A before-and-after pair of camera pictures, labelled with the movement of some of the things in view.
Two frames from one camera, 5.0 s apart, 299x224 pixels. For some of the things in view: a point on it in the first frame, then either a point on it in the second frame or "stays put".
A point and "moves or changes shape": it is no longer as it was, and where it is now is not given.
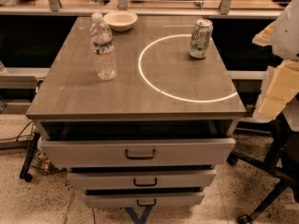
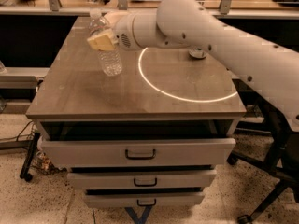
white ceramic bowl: x=121 y=21 stays put
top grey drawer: x=137 y=152 stays put
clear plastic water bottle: x=102 y=47 moves or changes shape
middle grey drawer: x=142 y=179 stays put
